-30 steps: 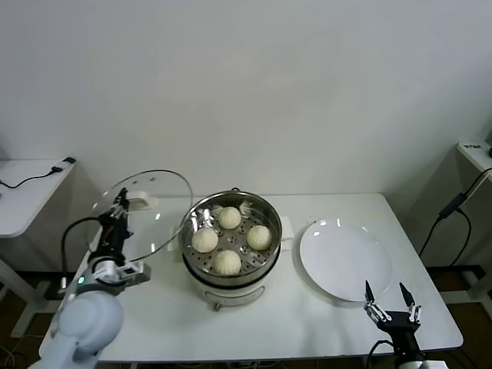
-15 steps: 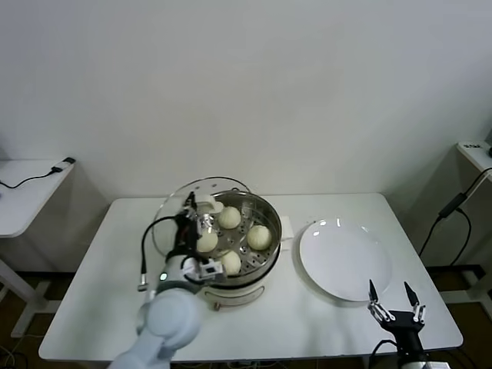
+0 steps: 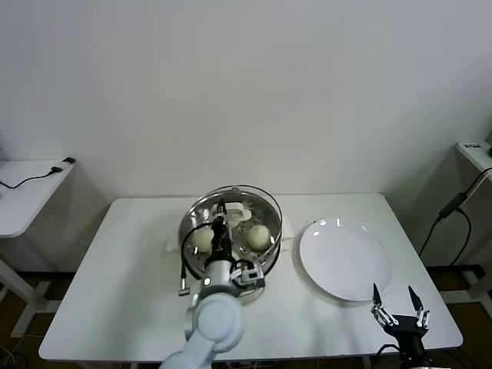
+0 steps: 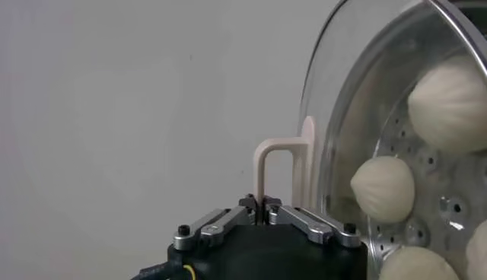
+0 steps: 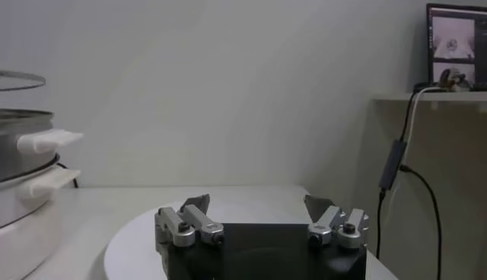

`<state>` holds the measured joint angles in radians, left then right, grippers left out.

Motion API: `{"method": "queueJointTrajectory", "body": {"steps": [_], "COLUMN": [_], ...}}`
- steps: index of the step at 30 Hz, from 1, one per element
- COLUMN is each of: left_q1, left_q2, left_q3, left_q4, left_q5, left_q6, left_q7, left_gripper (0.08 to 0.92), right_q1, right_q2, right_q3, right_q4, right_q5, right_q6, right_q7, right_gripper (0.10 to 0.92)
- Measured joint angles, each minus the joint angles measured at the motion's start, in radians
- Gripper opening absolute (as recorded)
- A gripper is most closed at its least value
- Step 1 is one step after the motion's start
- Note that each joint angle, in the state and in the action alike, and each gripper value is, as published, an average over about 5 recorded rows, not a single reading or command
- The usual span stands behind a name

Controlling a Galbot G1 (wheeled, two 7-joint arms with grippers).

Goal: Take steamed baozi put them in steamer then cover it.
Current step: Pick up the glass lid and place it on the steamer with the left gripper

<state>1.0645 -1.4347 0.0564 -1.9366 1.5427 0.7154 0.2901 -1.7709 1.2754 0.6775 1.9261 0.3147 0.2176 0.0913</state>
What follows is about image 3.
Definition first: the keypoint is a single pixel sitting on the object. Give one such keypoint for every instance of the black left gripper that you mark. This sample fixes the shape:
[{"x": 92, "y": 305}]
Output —
[{"x": 222, "y": 242}]

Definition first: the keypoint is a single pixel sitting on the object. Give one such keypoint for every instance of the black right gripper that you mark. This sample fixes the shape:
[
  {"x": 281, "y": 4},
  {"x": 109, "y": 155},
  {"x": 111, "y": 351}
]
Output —
[{"x": 405, "y": 332}]

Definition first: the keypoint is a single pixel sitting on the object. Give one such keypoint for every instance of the white steamed baozi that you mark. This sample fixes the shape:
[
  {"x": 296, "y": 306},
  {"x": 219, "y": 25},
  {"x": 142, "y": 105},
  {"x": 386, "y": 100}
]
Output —
[
  {"x": 256, "y": 237},
  {"x": 200, "y": 241}
]

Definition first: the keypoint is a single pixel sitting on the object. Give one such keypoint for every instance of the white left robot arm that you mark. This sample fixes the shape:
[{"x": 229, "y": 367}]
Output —
[{"x": 215, "y": 323}]

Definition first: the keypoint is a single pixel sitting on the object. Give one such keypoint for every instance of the steel perforated steamer basket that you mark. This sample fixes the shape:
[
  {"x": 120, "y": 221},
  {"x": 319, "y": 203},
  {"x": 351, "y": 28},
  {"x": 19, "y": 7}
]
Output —
[{"x": 188, "y": 230}]

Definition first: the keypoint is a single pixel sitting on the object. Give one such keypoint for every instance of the white round plate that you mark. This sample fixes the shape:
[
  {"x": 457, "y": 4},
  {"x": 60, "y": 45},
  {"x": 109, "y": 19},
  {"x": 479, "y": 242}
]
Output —
[{"x": 338, "y": 261}]

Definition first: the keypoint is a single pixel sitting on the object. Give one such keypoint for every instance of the white side table with label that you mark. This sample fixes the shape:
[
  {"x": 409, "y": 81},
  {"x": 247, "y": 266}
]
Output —
[{"x": 476, "y": 157}]

